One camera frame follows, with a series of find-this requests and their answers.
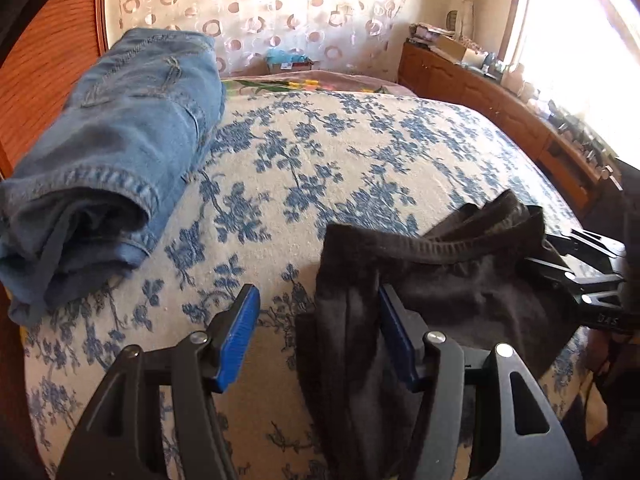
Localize colourful flower blanket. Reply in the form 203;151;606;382
220;71;418;97

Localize cardboard box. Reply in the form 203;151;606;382
430;35;476;62

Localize window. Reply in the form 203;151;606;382
500;0;640;161

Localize wooden cabinet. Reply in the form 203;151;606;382
398;41;626;216

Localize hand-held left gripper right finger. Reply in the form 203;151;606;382
379;284;583;480

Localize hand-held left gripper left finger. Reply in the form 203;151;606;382
55;284;262;480

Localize pile of small clutter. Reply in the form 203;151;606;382
407;22;621;171

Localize blue jeans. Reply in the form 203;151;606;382
0;27;226;328

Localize blue floral blanket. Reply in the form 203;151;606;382
22;91;591;480

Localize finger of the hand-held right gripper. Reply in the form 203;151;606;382
544;229;627;261
522;255;626;311

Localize teal box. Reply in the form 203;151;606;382
265;49;321;73

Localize white curtain with circles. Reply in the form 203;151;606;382
102;0;416;78

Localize black pants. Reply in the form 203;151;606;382
295;189;576;480

